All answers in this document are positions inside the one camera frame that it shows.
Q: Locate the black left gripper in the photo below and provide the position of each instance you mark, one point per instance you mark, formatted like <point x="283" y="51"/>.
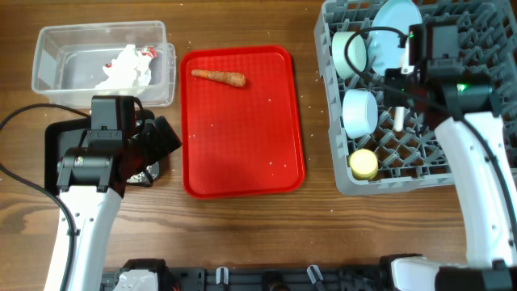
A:
<point x="160" y="149"/>

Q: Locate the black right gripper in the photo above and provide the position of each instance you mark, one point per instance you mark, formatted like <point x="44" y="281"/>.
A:
<point x="391" y="78"/>

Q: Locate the white plastic spoon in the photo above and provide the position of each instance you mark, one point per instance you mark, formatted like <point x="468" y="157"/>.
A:
<point x="398" y="121"/>

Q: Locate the large light blue plate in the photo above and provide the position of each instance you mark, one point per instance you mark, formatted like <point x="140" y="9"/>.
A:
<point x="384" y="47"/>

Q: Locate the small light blue bowl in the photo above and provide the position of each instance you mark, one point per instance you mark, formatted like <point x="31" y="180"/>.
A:
<point x="360" y="113"/>

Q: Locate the mint green rice bowl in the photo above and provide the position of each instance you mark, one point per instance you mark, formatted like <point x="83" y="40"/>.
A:
<point x="356" y="52"/>

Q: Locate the white napkin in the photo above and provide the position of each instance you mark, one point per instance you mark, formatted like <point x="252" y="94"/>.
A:
<point x="125" y="77"/>

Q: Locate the yellow plastic cup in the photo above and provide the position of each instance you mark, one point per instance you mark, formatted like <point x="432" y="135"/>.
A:
<point x="364" y="164"/>

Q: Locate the red snack wrapper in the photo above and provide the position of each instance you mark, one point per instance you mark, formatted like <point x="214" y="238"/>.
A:
<point x="130" y="56"/>

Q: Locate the orange carrot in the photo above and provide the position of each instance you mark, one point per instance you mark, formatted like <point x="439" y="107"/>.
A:
<point x="229" y="78"/>

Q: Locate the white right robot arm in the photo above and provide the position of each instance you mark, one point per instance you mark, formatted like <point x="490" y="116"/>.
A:
<point x="465" y="114"/>

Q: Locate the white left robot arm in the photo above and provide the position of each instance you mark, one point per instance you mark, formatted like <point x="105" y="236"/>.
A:
<point x="92" y="177"/>

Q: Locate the grey dishwasher rack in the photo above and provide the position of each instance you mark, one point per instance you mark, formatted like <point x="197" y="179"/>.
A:
<point x="412" y="158"/>

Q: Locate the black waste tray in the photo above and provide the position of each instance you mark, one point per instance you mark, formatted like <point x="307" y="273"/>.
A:
<point x="58" y="138"/>

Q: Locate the spilled white rice pile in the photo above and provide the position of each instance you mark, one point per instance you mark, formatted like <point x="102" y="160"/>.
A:
<point x="141" y="178"/>

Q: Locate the red plastic tray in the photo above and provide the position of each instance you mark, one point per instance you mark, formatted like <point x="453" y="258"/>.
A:
<point x="240" y="141"/>

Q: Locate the clear plastic bin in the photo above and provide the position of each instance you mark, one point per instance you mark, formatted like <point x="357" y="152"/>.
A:
<point x="70" y="62"/>

